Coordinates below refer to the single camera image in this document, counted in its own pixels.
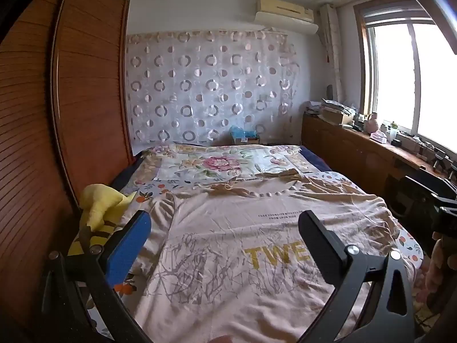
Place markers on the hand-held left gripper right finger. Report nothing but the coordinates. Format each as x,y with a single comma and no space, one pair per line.
321,250

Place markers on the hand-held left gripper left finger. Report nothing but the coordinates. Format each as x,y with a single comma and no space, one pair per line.
125,248

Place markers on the beige printed t-shirt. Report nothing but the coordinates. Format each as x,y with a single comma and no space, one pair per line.
232,228

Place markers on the yellow plush toy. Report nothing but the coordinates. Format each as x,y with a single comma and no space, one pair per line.
96,200

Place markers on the orange fruit print bed sheet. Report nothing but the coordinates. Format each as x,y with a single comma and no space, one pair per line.
142,193

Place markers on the pink figurine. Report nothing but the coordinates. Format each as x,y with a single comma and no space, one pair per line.
373,123

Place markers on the wooden sideboard cabinet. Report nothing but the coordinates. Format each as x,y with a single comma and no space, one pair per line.
342,150

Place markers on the window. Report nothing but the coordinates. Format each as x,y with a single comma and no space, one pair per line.
392,78

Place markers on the cardboard box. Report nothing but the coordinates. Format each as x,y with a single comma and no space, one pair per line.
337,116

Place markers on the floral quilt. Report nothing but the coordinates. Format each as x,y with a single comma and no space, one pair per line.
221,164

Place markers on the stack of papers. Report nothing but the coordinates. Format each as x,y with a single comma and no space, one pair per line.
335,105

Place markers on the blue plastic bag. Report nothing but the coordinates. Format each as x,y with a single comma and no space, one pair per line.
242,134

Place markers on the wooden wardrobe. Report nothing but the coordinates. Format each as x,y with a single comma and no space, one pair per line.
89,96

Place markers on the patterned window curtain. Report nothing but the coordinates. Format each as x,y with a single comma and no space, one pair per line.
334,50

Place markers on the circle pattern sheer curtain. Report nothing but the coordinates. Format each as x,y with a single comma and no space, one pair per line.
214,89

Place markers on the wall air conditioner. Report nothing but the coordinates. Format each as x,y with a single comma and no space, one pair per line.
285,10

